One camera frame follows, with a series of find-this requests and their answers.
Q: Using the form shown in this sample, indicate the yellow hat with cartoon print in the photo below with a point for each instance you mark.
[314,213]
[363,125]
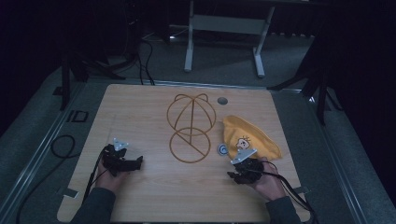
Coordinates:
[249,133]

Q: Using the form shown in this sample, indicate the small round blue-white badge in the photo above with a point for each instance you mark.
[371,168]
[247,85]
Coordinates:
[223,149]

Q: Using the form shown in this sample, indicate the white metal desk frame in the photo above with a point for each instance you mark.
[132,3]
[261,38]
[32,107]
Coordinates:
[224,25]

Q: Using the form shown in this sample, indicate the grey round table grommet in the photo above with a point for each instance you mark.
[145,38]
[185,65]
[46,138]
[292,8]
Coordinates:
[222,100]

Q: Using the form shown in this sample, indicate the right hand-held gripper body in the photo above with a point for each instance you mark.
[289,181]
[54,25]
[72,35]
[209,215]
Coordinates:
[249,166]

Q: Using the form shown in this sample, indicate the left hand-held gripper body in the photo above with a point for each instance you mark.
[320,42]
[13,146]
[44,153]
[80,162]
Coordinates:
[115,158]

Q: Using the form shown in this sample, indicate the grey tape strip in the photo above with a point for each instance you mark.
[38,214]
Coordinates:
[302,189]
[71,192]

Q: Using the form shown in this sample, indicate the black metal stand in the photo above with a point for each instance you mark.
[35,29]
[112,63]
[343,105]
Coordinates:
[320,90]
[67,81]

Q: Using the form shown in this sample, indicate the person's left hand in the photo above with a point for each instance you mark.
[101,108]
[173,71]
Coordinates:
[109,182]

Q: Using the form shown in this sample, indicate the person's right hand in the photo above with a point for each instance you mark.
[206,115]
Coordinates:
[271,183]

